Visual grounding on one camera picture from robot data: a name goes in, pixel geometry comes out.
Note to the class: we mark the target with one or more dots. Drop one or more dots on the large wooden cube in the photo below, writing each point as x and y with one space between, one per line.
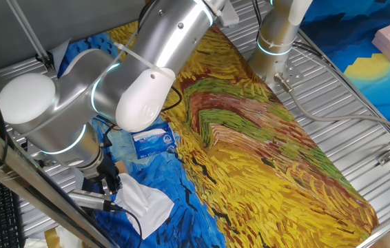
122 167

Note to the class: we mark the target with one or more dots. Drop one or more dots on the gold paper pack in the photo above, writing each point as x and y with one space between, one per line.
52 239

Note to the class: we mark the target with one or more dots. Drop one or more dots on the blue tissue pack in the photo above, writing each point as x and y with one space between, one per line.
157 148

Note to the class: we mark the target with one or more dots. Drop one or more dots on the painted wheatfield tablecloth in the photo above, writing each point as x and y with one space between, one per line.
250 155

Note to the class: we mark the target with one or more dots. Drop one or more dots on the aluminium frame beam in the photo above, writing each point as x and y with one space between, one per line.
16 168

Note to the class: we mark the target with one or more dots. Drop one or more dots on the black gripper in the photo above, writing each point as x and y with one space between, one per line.
107 168

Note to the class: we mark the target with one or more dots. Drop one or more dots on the blue and yellow cloth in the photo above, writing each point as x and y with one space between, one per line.
370 79

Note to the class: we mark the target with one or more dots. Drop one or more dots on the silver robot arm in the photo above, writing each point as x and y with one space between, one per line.
78 96

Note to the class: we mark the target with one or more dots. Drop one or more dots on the grey metal rod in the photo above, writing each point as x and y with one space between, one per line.
26 31

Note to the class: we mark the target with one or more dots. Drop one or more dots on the silver cylindrical camera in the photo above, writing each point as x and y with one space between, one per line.
88 199

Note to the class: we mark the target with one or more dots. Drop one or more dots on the white power strip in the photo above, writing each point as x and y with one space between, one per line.
231 17

